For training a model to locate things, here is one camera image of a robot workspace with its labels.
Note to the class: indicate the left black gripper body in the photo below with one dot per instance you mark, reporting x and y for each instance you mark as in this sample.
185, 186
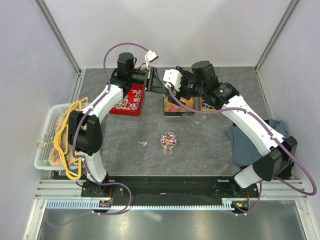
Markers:
144, 78

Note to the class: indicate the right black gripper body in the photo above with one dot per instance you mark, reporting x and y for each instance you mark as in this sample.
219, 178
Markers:
188, 87

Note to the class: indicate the red candy tray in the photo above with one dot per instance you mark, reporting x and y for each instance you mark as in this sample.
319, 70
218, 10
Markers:
131, 104

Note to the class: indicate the clear glass jar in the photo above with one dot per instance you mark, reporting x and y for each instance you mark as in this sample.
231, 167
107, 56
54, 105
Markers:
168, 141

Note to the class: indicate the round wooden jar lid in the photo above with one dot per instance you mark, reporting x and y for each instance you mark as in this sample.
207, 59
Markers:
167, 87

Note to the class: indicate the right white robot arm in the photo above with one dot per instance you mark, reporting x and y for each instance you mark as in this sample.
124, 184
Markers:
276, 150

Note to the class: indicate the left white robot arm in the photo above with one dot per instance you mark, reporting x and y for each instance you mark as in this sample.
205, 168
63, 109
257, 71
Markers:
84, 126

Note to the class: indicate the gold lollipop tin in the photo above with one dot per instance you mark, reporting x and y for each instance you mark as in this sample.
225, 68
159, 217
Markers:
206, 108

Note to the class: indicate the gold gummy tin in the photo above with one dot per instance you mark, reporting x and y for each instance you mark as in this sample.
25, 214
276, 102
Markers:
173, 110

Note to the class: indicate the stray swirl lollipop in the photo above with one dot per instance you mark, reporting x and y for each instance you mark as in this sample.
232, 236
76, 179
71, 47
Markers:
143, 143

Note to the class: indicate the folded blue-grey cloth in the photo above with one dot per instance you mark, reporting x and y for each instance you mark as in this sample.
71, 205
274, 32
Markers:
244, 151

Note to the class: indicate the patterned pink cloth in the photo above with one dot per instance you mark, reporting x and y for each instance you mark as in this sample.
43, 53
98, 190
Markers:
54, 157

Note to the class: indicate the yellow clothes hanger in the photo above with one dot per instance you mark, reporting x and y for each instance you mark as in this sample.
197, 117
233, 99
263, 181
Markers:
77, 105

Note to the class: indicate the white plastic basket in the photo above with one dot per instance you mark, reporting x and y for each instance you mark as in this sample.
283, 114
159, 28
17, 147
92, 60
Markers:
44, 144

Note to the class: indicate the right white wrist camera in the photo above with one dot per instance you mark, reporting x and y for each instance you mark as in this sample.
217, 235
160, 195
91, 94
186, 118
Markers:
173, 77

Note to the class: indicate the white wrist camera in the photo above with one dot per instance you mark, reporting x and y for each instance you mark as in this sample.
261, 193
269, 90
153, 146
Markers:
173, 77
150, 57

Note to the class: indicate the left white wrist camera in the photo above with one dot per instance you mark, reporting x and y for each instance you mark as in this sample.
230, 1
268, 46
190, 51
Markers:
150, 57

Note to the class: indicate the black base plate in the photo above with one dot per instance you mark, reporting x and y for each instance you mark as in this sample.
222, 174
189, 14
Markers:
168, 190

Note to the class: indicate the grey slotted cable duct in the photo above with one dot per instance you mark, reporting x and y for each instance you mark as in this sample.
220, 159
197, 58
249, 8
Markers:
95, 204

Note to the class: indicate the aluminium frame rail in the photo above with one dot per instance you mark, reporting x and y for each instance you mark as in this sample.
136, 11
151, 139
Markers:
66, 189

